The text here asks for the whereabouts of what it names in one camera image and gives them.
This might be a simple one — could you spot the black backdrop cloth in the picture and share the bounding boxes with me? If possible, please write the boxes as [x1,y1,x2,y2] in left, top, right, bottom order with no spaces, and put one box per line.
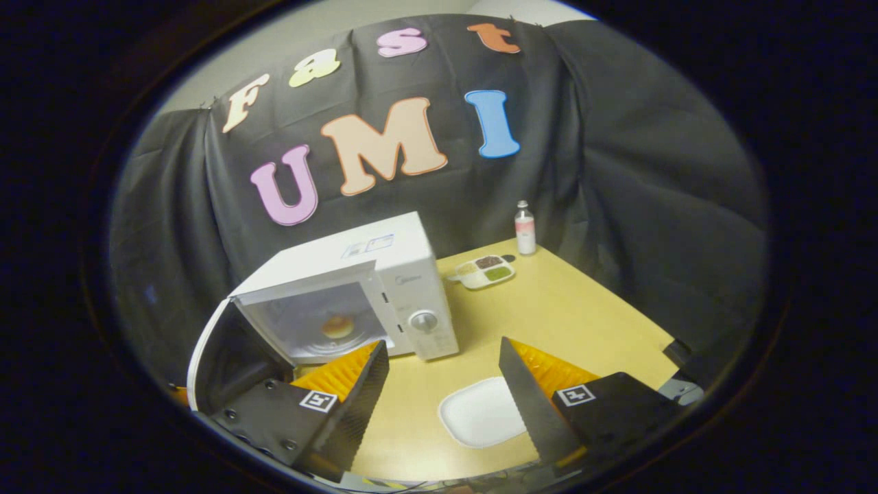
[110,14,769,405]

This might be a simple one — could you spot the white divided food tray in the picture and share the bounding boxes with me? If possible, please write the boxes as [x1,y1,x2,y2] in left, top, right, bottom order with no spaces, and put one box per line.
[449,254,517,290]

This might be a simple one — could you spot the white microwave oven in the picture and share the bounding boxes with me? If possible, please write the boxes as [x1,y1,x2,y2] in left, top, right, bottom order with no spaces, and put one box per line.
[187,211,460,412]

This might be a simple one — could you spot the white plate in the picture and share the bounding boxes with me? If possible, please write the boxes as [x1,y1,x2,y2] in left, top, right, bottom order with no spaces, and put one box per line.
[438,376,529,450]

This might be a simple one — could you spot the small pink label bottle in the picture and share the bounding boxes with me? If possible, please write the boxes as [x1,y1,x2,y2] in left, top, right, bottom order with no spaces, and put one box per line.
[514,200,537,256]

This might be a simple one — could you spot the round golden bun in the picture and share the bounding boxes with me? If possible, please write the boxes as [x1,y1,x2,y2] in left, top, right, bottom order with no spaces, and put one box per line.
[321,314,356,340]

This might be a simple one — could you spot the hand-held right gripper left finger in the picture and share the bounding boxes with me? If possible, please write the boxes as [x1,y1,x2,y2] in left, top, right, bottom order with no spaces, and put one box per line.
[211,340,390,484]

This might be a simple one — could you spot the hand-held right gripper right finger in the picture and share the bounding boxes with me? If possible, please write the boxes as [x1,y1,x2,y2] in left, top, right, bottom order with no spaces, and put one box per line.
[498,336,687,467]

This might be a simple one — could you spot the glass turntable plate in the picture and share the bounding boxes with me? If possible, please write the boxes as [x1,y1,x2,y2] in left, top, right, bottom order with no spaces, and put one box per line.
[285,309,395,362]

